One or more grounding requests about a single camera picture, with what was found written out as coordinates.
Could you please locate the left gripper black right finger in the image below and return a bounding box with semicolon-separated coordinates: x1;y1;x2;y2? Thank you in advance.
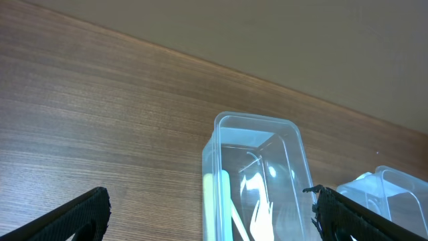
303;185;427;241

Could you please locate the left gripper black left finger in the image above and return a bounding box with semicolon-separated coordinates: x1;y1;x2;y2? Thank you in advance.
1;187;111;241

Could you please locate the clear plastic fork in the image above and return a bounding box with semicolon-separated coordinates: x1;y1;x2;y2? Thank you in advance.
249;200;274;241

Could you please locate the white plastic fork crossing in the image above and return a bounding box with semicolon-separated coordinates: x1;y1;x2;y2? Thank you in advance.
231;202;249;241

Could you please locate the white plastic fork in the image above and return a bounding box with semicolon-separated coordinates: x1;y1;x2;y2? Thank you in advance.
221;170;233;241

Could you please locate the yellow plastic fork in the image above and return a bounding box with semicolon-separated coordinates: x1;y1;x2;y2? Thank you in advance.
203;173;216;241

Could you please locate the right clear plastic container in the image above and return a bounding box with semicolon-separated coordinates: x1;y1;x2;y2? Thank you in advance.
336;166;427;238

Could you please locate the clear plastic container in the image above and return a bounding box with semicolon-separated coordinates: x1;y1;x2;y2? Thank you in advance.
336;166;427;238
202;112;320;240

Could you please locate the left clear plastic container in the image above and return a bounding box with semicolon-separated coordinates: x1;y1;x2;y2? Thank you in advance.
202;112;320;240

